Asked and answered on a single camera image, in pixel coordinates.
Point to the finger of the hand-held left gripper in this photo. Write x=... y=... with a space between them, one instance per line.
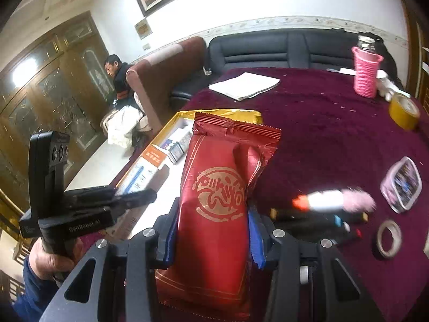
x=137 y=197

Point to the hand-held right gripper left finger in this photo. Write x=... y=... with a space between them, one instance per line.
x=170 y=238

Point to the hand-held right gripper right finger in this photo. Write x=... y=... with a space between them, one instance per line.
x=255 y=238

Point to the red snack packet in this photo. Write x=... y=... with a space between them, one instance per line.
x=214 y=224

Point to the black pen with gold ends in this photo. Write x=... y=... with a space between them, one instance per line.
x=301 y=214

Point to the yellow cardboard box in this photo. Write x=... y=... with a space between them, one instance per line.
x=174 y=122

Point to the person's left forearm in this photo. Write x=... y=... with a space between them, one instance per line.
x=37 y=291

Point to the person's left hand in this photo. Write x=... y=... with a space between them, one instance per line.
x=50 y=258

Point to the blue striped long carton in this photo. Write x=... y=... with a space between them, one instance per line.
x=140 y=176

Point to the orange small carton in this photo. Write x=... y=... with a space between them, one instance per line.
x=156 y=157

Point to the blue and white carton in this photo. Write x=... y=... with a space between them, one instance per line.
x=176 y=144

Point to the white plastic bag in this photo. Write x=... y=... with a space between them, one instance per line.
x=122 y=124

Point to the black marker with red tip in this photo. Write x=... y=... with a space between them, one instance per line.
x=347 y=236

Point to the wooden glass-panel door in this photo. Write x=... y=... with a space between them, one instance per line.
x=50 y=84

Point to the grey tape roll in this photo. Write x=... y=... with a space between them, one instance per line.
x=380 y=248

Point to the maroon tablecloth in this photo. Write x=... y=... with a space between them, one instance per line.
x=328 y=134

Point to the brown armchair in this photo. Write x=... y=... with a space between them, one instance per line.
x=161 y=70

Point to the white paper stack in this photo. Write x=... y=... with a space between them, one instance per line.
x=243 y=85

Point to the clear plastic lidded container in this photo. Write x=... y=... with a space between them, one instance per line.
x=402 y=184

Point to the black leather sofa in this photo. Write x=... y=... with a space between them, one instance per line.
x=254 y=47

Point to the yellow tape roll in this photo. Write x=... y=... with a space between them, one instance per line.
x=402 y=115

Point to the bottle in pink knitted sleeve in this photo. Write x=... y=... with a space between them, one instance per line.
x=366 y=70

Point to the white small object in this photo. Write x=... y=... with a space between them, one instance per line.
x=387 y=85

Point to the black bag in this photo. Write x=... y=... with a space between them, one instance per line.
x=390 y=60

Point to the wooden cabinet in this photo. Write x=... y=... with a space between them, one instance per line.
x=419 y=57

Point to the small framed wall certificate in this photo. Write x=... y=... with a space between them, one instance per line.
x=143 y=28

